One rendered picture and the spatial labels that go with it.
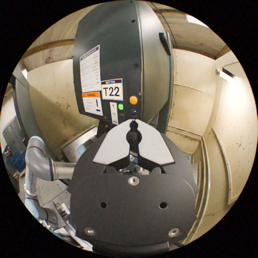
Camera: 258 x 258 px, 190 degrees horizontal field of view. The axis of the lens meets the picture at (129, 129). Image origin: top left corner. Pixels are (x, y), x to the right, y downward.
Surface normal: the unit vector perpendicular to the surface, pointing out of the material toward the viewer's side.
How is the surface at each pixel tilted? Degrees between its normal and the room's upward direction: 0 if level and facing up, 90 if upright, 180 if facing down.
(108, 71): 90
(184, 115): 90
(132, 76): 90
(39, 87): 90
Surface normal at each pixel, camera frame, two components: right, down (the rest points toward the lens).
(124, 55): -0.53, 0.47
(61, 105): 0.85, 0.27
